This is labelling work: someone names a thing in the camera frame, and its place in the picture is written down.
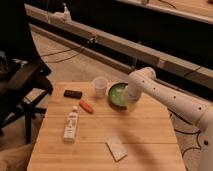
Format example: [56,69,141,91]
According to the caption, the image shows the green ceramic bowl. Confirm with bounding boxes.
[108,82,127,110]

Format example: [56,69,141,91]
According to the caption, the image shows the orange carrot toy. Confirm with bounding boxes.
[79,99,94,113]

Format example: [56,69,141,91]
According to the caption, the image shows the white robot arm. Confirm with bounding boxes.
[123,67,213,171]

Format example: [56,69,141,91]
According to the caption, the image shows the beige sponge pad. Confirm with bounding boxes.
[106,136,128,162]

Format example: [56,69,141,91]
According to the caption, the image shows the white plastic bottle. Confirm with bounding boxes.
[63,106,78,143]

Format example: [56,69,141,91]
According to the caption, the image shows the black floor cables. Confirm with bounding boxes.
[169,113,213,161]

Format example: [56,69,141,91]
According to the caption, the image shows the white spray bottle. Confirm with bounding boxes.
[48,2,73,24]

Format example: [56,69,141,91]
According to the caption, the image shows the translucent plastic cup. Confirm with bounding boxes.
[92,77,108,98]

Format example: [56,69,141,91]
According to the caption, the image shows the black rectangular block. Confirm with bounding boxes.
[64,90,82,99]

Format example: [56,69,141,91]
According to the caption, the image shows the black chair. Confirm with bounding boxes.
[0,49,54,145]

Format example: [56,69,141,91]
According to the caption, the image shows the long wooden rail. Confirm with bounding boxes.
[25,4,213,88]

